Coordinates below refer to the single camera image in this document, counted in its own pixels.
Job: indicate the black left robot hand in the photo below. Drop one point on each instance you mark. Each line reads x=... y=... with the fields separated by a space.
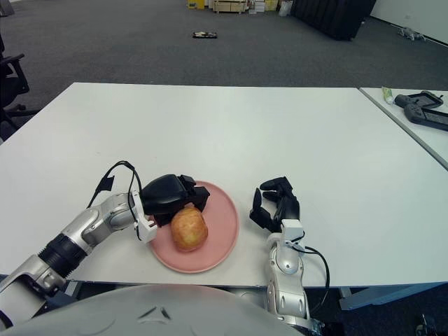
x=164 y=196

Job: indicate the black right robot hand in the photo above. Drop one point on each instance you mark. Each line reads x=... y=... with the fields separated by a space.
x=287 y=208

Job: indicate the red yellow apple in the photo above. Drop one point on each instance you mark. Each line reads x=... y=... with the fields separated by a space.
x=189 y=229

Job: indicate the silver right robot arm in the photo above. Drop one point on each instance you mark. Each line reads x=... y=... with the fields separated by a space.
x=287 y=280

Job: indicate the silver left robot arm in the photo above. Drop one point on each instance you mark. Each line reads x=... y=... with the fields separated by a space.
x=112 y=213

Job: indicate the pink round plate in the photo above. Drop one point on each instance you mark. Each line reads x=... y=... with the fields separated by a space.
x=220 y=227

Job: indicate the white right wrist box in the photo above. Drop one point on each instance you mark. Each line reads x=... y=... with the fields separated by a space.
x=292 y=231

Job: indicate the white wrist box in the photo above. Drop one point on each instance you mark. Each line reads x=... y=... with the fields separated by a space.
x=292 y=231
x=143 y=231

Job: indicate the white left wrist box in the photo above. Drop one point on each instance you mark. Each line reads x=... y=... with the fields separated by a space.
x=143 y=231

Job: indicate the grey robot torso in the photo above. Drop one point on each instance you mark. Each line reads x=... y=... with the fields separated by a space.
x=157 y=315

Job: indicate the green white tube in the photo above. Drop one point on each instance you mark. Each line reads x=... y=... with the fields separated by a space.
x=387 y=94

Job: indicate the grey handheld controller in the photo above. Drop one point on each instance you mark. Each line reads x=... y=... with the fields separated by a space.
x=425 y=117

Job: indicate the black handheld controller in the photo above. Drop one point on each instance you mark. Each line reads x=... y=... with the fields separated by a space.
x=420 y=99

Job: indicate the black office chair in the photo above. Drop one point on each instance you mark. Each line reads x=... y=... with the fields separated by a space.
x=10 y=87

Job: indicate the yellow cardboard box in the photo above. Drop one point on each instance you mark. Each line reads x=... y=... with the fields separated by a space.
x=195 y=3

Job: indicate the black draped partition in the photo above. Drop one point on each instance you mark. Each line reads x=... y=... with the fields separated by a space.
x=332 y=17

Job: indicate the white plastic bag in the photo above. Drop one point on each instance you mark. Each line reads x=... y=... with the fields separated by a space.
x=285 y=9

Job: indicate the wooden pallet crate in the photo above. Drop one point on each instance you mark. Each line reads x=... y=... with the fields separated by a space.
x=231 y=6

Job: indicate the white stacked boxes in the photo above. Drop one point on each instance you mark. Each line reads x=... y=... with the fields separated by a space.
x=257 y=5

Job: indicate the grey toy on floor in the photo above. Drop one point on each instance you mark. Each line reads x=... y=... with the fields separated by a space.
x=410 y=33

